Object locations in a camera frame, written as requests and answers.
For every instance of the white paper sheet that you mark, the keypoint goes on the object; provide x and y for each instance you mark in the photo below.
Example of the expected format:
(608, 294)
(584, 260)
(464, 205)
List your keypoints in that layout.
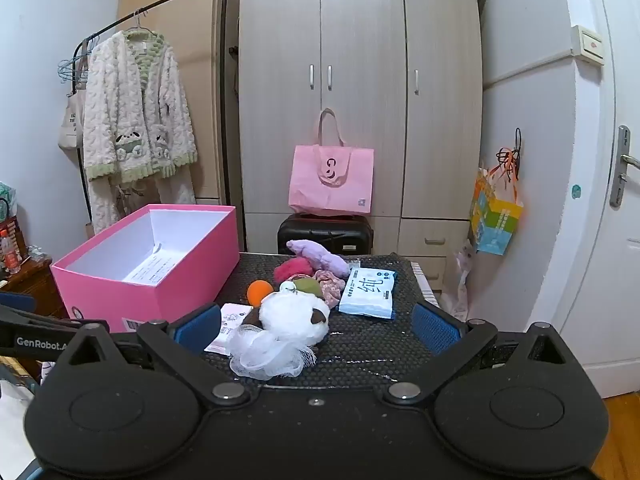
(142, 270)

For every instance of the black suitcase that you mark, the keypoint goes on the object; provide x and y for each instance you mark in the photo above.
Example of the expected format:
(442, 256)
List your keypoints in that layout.
(310, 235)

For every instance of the floral fabric scrunchie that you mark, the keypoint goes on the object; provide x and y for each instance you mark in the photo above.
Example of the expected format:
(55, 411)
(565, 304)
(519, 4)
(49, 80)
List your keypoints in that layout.
(333, 287)

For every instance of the plastic bottle red label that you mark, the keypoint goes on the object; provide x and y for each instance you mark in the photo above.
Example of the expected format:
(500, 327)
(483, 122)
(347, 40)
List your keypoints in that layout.
(9, 252)

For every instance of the round teal wall sticker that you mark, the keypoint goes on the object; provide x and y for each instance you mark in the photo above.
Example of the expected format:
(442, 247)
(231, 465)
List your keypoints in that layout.
(576, 191)

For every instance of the black clothes rack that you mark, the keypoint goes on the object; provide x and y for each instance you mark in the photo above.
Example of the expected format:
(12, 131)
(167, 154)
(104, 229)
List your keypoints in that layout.
(223, 60)

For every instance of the pink fluffy puff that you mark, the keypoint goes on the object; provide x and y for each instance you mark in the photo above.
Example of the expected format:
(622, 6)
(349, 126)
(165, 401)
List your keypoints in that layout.
(292, 268)

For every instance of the black bubble mat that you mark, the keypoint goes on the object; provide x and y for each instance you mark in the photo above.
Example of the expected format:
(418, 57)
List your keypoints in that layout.
(365, 350)

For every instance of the colourful paper gift bag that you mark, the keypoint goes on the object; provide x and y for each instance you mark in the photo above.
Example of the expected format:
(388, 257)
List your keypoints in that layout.
(495, 220)

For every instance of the white door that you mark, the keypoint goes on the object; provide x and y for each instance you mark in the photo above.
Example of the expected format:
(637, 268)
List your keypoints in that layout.
(600, 270)

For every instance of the green white tissue pack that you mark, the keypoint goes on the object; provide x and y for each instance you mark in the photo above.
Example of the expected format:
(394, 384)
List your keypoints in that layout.
(7, 200)

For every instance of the white plush toy brown ears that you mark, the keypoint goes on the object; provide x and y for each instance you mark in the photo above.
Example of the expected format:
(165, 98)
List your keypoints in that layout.
(295, 315)

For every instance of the white blue wet wipes packet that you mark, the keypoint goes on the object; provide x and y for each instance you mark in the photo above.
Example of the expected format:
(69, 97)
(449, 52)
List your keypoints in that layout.
(367, 292)

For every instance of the metal robe hanger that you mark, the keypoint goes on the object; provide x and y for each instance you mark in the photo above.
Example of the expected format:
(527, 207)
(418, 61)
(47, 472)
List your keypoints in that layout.
(136, 22)

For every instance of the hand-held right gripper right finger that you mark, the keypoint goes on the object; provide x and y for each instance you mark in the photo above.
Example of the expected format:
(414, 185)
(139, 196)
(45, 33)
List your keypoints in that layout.
(436, 329)

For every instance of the cream green fluffy robe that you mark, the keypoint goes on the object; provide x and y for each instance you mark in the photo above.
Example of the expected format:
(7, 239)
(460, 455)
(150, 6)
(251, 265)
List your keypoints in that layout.
(125, 110)

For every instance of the white plastic bag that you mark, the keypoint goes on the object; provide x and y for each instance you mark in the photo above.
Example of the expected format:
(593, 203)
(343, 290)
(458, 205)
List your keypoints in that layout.
(464, 275)

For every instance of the beige wooden wardrobe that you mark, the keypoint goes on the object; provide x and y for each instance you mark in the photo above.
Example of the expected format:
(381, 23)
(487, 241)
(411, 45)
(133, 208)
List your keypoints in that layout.
(360, 35)

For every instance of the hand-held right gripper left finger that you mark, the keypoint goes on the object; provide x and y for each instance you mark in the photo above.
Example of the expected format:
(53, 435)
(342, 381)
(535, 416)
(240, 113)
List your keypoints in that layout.
(197, 329)

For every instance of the purple plush toy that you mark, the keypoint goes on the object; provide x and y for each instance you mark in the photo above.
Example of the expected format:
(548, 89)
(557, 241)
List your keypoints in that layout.
(320, 255)

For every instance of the white pink packet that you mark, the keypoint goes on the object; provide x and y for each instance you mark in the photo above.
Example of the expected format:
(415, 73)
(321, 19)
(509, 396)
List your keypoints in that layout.
(225, 330)

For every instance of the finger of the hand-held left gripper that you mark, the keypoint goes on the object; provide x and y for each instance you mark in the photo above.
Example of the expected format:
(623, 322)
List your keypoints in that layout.
(17, 302)
(45, 317)

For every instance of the black wall hook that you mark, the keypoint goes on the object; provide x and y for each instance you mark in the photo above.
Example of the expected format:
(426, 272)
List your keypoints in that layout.
(517, 145)

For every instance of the white cloth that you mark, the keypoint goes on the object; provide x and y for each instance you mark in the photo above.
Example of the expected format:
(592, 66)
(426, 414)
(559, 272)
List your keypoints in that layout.
(15, 420)

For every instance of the white wall switch box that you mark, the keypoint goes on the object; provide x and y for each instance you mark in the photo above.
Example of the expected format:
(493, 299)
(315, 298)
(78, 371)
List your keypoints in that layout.
(587, 45)

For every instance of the orange makeup sponge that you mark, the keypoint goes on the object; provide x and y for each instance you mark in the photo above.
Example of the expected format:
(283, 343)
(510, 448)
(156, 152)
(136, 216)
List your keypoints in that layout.
(260, 292)

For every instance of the pink cardboard box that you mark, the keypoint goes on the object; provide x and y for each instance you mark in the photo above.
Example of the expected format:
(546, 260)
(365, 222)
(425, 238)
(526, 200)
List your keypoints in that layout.
(190, 270)

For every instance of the cream canvas tote bag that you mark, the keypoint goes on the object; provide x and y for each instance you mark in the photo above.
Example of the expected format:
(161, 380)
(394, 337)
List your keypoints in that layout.
(70, 127)

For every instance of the striped white tablecloth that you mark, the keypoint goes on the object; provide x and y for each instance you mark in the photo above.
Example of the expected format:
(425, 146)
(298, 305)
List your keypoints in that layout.
(425, 280)

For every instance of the beige tall cabinet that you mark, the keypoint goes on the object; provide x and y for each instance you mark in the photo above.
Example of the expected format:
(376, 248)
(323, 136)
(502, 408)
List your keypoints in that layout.
(200, 35)

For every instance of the pink tote bag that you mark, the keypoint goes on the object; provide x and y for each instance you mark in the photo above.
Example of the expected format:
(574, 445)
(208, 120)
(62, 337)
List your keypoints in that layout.
(330, 185)

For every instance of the white mesh bath pouf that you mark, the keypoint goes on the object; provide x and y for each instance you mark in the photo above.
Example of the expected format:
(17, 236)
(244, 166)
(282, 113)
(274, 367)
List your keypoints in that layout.
(265, 357)

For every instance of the green plush item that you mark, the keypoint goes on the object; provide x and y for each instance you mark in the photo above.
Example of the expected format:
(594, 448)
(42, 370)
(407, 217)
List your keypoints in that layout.
(309, 286)

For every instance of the wooden nightstand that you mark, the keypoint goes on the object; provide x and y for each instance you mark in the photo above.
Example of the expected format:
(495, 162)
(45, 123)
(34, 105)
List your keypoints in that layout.
(35, 285)

